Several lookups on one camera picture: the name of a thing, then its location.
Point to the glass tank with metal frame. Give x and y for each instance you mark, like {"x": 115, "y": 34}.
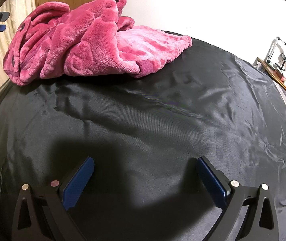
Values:
{"x": 274, "y": 52}

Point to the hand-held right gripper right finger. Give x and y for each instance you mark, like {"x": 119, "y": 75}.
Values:
{"x": 211, "y": 183}

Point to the pink fleece jacket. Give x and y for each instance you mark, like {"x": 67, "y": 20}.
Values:
{"x": 82, "y": 42}

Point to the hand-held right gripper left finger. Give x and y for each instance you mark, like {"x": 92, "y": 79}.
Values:
{"x": 79, "y": 183}

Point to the black bed sheet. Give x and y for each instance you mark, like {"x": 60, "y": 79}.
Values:
{"x": 143, "y": 118}

